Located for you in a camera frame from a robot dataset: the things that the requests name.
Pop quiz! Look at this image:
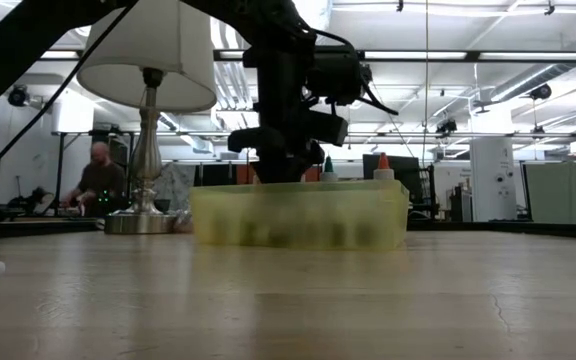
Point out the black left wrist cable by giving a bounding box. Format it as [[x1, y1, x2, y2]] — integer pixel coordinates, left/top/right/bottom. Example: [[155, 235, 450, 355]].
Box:
[[0, 0, 400, 159]]

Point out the crumpled clear plastic wrap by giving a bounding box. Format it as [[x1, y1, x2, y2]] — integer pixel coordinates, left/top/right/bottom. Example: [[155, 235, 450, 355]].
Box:
[[170, 207, 195, 235]]

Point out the yellow translucent plastic tray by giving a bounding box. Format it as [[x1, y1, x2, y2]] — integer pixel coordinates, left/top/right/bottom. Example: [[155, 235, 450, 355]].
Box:
[[190, 179, 411, 251]]

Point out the grey draped cover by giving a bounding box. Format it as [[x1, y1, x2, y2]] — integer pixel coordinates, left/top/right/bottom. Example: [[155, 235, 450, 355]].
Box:
[[155, 162, 199, 214]]

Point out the grey-green room partition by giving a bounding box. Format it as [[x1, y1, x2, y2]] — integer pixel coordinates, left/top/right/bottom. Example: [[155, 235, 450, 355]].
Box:
[[521, 160, 576, 225]]

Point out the white-shaded silver table lamp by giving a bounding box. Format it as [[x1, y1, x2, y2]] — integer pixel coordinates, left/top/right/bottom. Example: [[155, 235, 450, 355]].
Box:
[[76, 0, 218, 236]]

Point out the white pillar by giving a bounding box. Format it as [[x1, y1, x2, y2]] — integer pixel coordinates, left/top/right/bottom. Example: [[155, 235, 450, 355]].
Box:
[[470, 137, 518, 223]]

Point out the person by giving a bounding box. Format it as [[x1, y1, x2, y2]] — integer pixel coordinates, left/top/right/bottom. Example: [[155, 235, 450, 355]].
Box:
[[61, 141, 127, 218]]

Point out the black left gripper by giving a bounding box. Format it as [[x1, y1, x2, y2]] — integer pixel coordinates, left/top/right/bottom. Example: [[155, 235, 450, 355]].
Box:
[[227, 47, 373, 184]]

